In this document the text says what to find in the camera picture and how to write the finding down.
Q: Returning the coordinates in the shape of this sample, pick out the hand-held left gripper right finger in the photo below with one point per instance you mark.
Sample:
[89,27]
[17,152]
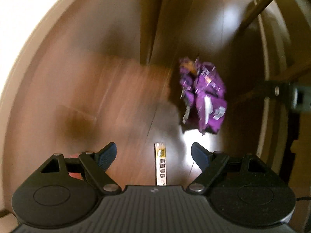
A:
[200,154]

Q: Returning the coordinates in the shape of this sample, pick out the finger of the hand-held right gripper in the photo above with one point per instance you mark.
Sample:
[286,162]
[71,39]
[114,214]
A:
[274,91]

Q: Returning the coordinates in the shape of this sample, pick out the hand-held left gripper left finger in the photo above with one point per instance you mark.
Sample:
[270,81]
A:
[108,155]

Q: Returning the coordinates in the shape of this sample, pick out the yellow white stick packet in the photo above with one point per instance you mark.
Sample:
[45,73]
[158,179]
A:
[160,165]

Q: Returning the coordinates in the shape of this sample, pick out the purple snack bag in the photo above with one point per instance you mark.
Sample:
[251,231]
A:
[206,94]

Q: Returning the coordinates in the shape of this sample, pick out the red plastic bag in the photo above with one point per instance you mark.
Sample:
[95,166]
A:
[76,176]

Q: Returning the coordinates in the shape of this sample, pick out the wooden chair with black seat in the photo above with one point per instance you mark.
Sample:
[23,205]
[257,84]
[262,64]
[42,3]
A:
[257,9]

